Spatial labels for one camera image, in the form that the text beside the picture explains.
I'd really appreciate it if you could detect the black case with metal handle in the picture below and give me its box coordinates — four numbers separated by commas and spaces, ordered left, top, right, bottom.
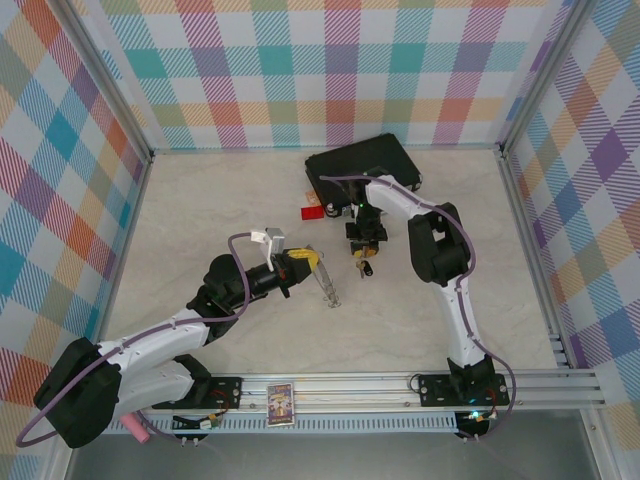
304, 133, 425, 219

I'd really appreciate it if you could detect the colourful picture card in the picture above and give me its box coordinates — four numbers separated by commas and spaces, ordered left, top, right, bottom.
267, 382, 296, 426

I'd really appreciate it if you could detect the pink cylinder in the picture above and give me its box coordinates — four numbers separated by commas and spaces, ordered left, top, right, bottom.
123, 407, 150, 445

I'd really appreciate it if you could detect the white slotted cable duct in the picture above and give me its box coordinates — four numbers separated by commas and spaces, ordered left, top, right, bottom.
107, 412, 459, 436

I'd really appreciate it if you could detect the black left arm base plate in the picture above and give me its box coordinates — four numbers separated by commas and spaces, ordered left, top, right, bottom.
199, 374, 244, 411

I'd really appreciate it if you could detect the black board with green light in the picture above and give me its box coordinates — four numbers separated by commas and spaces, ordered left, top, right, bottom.
455, 407, 494, 441

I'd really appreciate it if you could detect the aluminium frame post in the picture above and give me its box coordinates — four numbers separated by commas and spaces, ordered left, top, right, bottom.
497, 0, 596, 151
59, 0, 154, 161

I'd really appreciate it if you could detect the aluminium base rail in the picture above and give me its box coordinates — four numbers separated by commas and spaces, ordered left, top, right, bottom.
144, 368, 601, 414

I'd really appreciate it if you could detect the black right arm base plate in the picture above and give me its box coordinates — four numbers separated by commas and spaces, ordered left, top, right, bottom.
417, 373, 511, 407

